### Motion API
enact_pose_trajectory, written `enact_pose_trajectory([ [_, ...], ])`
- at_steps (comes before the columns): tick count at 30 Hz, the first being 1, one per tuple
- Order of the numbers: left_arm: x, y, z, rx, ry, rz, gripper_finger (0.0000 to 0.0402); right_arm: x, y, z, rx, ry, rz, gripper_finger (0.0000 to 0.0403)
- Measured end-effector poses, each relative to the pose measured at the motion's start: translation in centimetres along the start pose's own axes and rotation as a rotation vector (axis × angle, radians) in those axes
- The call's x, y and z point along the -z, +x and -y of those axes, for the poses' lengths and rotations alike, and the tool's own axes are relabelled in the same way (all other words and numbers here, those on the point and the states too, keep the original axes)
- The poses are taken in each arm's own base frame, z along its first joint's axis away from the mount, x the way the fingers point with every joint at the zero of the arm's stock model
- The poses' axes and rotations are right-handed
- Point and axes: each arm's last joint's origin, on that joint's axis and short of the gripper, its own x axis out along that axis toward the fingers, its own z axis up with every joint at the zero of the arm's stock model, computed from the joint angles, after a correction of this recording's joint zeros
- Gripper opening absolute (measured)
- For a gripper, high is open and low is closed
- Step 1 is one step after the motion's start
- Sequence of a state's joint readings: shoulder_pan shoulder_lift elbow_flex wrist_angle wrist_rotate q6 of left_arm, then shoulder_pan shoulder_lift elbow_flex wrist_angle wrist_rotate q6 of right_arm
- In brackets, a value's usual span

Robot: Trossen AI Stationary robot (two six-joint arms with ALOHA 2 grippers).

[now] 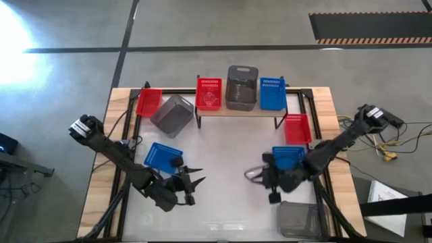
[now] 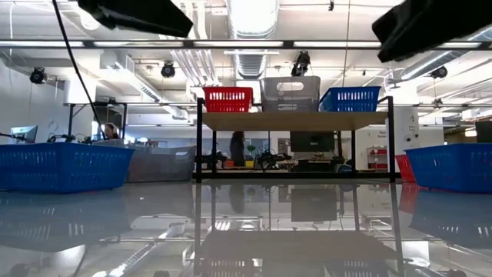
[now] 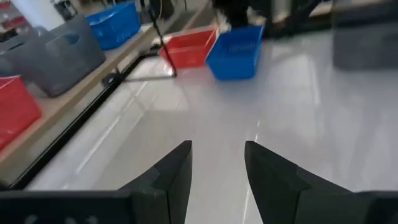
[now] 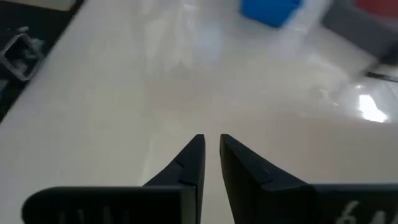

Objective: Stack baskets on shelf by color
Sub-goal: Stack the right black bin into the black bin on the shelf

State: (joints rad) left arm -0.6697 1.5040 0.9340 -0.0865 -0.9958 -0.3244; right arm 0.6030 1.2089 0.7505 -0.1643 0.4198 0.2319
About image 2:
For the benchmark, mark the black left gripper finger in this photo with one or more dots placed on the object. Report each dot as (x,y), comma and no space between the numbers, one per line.
(153,17)

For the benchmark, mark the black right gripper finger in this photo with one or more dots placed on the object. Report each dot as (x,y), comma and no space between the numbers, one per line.
(403,31)

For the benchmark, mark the blue plastic basket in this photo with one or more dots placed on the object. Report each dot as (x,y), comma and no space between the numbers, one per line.
(61,167)
(453,167)
(350,99)

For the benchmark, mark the red plastic basket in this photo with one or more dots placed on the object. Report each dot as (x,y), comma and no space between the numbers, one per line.
(405,168)
(228,99)

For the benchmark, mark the grey translucent plastic basket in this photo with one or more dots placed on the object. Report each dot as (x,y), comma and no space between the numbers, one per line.
(161,165)
(290,96)

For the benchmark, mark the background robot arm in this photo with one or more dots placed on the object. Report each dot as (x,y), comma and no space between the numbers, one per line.
(276,158)

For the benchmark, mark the wooden shelf board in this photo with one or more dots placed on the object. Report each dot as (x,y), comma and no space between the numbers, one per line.
(296,121)

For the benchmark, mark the black overhead crossbar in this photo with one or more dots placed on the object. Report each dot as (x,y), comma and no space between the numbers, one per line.
(188,44)

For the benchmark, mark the black ceiling spotlight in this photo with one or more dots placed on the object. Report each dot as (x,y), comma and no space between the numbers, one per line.
(439,72)
(301,63)
(168,70)
(37,75)

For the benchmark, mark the dark background cabinet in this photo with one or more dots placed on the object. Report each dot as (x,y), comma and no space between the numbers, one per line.
(484,131)

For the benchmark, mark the person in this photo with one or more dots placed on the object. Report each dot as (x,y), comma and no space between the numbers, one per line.
(111,131)
(237,148)

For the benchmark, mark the red white storage rack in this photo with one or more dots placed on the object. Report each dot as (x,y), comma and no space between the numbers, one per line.
(378,157)

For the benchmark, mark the black background monitor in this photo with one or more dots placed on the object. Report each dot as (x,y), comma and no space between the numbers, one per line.
(312,141)

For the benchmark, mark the small background monitor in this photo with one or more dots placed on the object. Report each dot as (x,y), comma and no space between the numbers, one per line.
(25,134)

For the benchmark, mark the small yellow box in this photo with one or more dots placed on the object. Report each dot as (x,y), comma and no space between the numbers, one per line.
(249,164)

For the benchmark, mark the silver ceiling air duct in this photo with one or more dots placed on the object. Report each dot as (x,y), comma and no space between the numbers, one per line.
(251,31)

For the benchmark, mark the black background stand frame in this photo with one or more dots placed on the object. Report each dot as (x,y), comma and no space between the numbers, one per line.
(70,119)

